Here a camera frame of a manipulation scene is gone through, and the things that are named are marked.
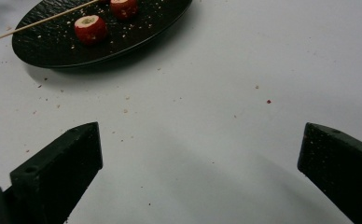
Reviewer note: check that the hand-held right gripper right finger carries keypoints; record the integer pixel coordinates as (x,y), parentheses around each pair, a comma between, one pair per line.
(344,168)

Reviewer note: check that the red cored hawthorn fruit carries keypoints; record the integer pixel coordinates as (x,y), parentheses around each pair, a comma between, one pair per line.
(90,31)
(124,8)

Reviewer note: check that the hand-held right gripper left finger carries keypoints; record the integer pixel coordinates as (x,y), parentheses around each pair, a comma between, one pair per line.
(58,174)

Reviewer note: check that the black round stone plate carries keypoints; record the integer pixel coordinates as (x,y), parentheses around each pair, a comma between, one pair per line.
(54,46)

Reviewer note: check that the thin wooden skewer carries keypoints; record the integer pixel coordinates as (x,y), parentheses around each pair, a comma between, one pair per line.
(30,26)

